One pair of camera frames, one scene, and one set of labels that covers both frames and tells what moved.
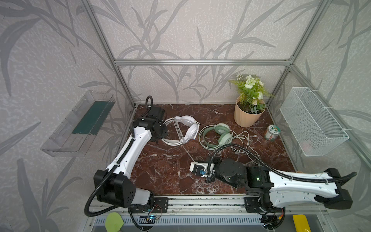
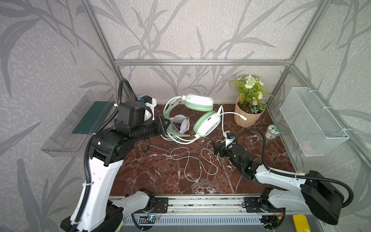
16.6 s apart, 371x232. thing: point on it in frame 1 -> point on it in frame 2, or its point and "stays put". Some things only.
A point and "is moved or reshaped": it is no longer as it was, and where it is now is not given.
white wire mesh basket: x=313 y=127 stays put
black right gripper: x=211 y=173 -> x=221 y=150
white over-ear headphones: x=187 y=121 is moved or reshaped
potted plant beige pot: x=249 y=106 stays put
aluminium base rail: x=223 y=211 stays put
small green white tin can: x=272 y=133 stays put
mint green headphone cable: x=246 y=149 -> x=202 y=151
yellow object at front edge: x=301 y=223 stays put
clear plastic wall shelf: x=72 y=137 stays put
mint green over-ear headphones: x=225 y=137 is moved or reshaped
